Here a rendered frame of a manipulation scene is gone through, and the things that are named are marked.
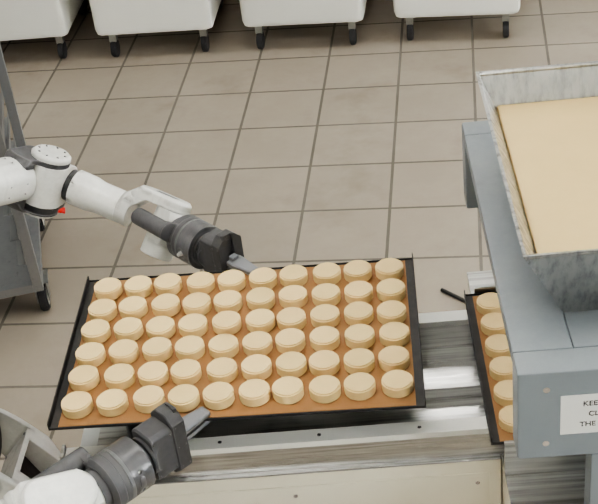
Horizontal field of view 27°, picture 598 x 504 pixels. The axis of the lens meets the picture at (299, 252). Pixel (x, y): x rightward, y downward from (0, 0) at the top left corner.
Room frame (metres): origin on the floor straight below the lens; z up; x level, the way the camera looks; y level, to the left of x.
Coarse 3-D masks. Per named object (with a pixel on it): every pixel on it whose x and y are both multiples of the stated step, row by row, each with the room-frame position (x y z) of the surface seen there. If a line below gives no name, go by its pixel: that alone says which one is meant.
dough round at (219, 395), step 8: (216, 384) 1.55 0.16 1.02; (224, 384) 1.55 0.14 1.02; (208, 392) 1.54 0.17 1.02; (216, 392) 1.53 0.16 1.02; (224, 392) 1.53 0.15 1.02; (232, 392) 1.53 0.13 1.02; (208, 400) 1.52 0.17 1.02; (216, 400) 1.51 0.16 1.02; (224, 400) 1.52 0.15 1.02; (232, 400) 1.52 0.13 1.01; (216, 408) 1.51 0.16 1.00; (224, 408) 1.51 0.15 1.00
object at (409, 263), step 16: (80, 304) 1.83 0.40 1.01; (416, 304) 1.71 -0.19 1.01; (80, 320) 1.80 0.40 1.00; (416, 320) 1.68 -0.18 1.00; (80, 336) 1.75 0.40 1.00; (416, 336) 1.64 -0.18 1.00; (416, 352) 1.60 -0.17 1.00; (64, 368) 1.66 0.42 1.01; (416, 368) 1.56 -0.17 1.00; (64, 384) 1.63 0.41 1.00; (416, 384) 1.52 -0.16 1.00; (416, 400) 1.48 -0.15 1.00; (240, 416) 1.49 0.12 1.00; (256, 416) 1.49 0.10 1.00; (272, 416) 1.49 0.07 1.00
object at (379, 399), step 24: (216, 288) 1.84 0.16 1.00; (312, 288) 1.81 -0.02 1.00; (216, 312) 1.77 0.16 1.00; (240, 312) 1.76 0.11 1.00; (408, 312) 1.70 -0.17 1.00; (144, 336) 1.73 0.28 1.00; (240, 336) 1.70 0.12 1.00; (144, 360) 1.66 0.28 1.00; (168, 360) 1.66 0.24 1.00; (240, 360) 1.63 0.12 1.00; (168, 384) 1.59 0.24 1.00; (240, 384) 1.57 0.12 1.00; (96, 408) 1.56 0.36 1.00; (240, 408) 1.51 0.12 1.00; (264, 408) 1.50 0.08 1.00; (288, 408) 1.50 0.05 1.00; (312, 408) 1.49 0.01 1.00; (336, 408) 1.48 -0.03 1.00; (360, 408) 1.48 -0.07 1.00
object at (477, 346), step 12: (468, 300) 1.84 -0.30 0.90; (468, 312) 1.79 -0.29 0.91; (480, 348) 1.70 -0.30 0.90; (480, 360) 1.67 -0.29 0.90; (480, 372) 1.64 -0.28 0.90; (480, 384) 1.60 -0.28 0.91; (492, 408) 1.55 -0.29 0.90; (492, 420) 1.52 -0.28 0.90; (492, 432) 1.49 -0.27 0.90; (492, 444) 1.46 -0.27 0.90
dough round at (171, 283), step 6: (162, 276) 1.87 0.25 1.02; (168, 276) 1.87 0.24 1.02; (174, 276) 1.87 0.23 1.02; (156, 282) 1.86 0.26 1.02; (162, 282) 1.85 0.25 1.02; (168, 282) 1.85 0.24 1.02; (174, 282) 1.85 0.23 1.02; (180, 282) 1.85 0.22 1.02; (156, 288) 1.84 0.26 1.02; (162, 288) 1.84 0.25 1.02; (168, 288) 1.84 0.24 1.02; (174, 288) 1.84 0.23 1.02; (180, 288) 1.85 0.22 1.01; (174, 294) 1.84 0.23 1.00
